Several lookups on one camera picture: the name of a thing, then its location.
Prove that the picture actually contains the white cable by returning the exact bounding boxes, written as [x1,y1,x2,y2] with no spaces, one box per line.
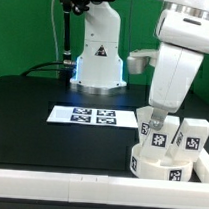
[47,0,65,63]

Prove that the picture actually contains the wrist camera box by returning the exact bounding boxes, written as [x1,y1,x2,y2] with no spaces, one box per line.
[127,49,159,75]

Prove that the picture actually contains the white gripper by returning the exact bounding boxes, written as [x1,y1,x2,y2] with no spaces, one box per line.
[149,43,204,131]

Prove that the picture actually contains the paper sheet with tags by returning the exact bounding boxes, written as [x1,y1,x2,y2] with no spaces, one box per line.
[46,106,137,128]

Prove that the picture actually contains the black cables on table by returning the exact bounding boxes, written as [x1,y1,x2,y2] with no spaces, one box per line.
[19,58,78,81]

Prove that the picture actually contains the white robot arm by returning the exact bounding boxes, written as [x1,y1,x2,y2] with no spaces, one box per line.
[71,0,209,130]

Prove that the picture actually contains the white round stool seat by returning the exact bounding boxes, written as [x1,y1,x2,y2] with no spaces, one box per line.
[130,144,193,182]

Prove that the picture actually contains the white L-shaped fence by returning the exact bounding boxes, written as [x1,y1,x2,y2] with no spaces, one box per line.
[0,152,209,209]

